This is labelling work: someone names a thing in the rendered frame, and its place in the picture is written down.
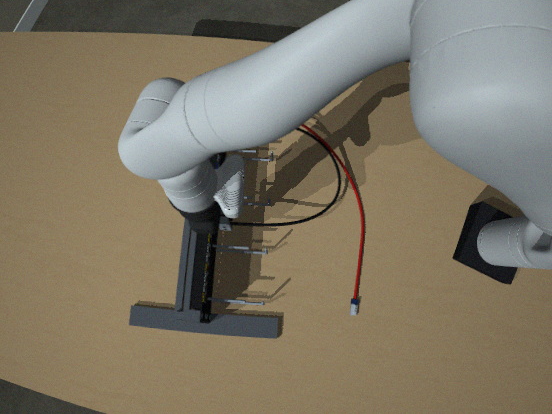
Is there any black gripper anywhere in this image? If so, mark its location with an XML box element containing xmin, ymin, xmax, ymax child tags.
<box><xmin>164</xmin><ymin>154</ymin><xmax>245</xmax><ymax>234</ymax></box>

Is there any grey cable plug with dark blue boot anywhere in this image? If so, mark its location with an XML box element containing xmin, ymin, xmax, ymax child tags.
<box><xmin>350</xmin><ymin>299</ymin><xmax>359</xmax><ymax>316</ymax></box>

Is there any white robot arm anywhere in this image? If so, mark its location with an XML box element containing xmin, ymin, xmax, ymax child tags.
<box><xmin>118</xmin><ymin>0</ymin><xmax>552</xmax><ymax>270</ymax></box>

